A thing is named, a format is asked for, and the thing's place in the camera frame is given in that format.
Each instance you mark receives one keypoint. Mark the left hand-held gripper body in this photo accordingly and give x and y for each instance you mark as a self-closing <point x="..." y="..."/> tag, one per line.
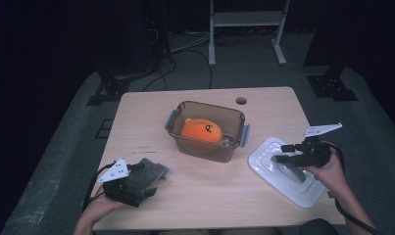
<point x="118" y="192"/>

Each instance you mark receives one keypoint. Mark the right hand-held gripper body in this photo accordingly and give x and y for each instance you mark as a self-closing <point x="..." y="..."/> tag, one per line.
<point x="316" y="153"/>

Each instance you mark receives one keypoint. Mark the brown translucent storage box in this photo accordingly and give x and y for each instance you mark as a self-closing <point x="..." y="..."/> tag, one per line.
<point x="231" y="119"/>

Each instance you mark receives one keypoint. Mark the orange plush toy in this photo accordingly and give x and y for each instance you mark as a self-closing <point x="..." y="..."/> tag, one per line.
<point x="198" y="132"/>

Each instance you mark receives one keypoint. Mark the person's left hand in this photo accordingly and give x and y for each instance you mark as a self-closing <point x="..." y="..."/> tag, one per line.
<point x="98" y="209"/>

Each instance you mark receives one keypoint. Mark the person's right hand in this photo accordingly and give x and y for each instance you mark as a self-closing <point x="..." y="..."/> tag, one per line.
<point x="332" y="178"/>

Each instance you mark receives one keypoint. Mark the black stand base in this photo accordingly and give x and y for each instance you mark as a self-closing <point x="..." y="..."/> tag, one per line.
<point x="332" y="88"/>
<point x="110" y="93"/>

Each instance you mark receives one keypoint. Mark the round table grommet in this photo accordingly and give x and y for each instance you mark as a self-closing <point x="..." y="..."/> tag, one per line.
<point x="241" y="100"/>

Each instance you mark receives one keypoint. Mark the white metal stand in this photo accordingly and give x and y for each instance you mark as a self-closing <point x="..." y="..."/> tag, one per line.
<point x="247" y="18"/>

